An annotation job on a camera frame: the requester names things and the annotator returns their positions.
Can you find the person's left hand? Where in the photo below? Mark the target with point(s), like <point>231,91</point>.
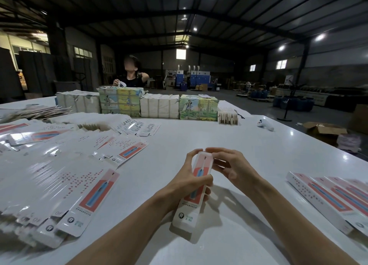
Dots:
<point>183,184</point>

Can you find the green yellow carton bundle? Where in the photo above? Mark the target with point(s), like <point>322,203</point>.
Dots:
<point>119,102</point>

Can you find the square bright window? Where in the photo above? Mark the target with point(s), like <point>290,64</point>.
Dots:
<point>180,54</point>

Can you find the blue machine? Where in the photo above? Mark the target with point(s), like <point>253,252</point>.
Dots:
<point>199,80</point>

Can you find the grey crate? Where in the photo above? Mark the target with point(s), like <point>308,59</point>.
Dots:
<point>66,87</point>

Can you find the small white object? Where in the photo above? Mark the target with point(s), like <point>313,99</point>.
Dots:
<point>265,124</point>

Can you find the person's right forearm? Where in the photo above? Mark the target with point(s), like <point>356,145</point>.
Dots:
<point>299,230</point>

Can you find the toothbrush carton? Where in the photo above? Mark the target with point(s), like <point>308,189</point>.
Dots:
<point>187,216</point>

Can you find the green printed carton bundle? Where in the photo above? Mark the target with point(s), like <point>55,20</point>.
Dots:
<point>198,108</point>

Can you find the row of white cartons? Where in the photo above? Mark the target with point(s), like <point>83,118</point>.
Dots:
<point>78,102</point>
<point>160,106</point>

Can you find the small black tool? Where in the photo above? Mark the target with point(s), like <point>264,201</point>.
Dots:
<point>240,114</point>

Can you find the double wall window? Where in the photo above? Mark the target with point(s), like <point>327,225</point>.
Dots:
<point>281,64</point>

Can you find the small wall window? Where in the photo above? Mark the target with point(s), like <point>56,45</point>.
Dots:
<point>252,68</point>

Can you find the person's right hand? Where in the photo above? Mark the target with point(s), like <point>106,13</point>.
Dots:
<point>236,169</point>

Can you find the white plastic bags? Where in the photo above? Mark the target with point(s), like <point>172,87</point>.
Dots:
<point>349,143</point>

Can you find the person's left forearm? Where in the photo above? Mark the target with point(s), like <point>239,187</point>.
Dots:
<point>126,233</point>

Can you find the dark grey cabinet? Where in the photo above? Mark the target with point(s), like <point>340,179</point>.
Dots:
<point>35,75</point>

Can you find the small beige card stack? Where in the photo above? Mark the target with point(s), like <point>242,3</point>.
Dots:
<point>227,118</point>

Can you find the pile of grey flat sheets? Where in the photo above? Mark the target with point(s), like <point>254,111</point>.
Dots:
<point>34,114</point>

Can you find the black floor stand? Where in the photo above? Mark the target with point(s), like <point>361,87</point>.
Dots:
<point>291,102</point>

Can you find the blue bins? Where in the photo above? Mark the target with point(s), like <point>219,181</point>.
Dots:
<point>293,103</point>

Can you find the pile of carton blanks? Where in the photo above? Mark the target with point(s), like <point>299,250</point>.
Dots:
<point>57,173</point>

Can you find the tall cardboard box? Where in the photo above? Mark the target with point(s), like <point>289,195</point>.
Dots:
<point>360,119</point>

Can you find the open cardboard box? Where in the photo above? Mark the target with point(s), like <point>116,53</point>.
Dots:
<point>325,132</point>

